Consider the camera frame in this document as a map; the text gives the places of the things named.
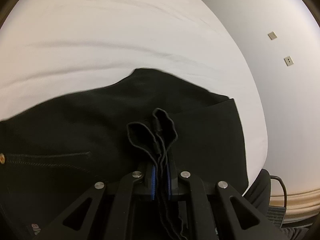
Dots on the beige wall socket plate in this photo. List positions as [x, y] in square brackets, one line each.
[288, 60]

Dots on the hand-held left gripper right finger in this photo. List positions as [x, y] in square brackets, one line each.
[171, 180]

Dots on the bed with white sheet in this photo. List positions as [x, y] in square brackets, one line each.
[100, 30]

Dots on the black pants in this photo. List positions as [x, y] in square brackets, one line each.
[75, 120]

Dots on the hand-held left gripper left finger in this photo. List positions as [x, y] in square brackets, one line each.
[153, 180]

